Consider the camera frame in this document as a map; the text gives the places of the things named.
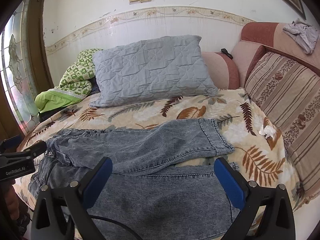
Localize grey-blue denim pants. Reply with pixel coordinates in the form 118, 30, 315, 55
28, 119, 239, 239

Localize person's left hand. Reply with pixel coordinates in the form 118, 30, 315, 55
4, 180, 20, 220

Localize leaf-print beige bed blanket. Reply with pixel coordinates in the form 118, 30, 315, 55
12, 87, 304, 238

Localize crumpled white tissue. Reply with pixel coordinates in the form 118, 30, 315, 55
259, 125, 276, 140

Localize stained glass wooden door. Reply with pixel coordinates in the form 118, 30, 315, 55
1, 0, 53, 139

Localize green patterned folded quilt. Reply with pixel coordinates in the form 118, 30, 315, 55
35, 48, 100, 113

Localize striped floral cushion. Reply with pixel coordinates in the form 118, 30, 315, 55
245, 52, 319, 198

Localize small black object on headboard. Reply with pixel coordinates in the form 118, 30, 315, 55
221, 48, 233, 60

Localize grey quilted pillow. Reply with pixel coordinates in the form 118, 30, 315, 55
91, 35, 218, 107

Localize grey cloth on headboard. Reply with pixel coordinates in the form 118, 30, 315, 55
283, 18, 319, 54

